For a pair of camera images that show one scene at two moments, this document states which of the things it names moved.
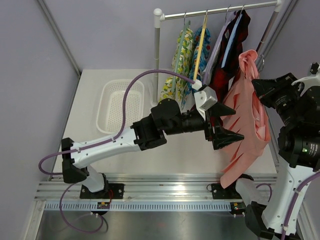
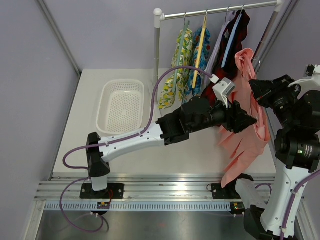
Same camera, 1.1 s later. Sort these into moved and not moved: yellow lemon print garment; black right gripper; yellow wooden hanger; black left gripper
Moved: black left gripper
Not moved: yellow wooden hanger; black right gripper; yellow lemon print garment
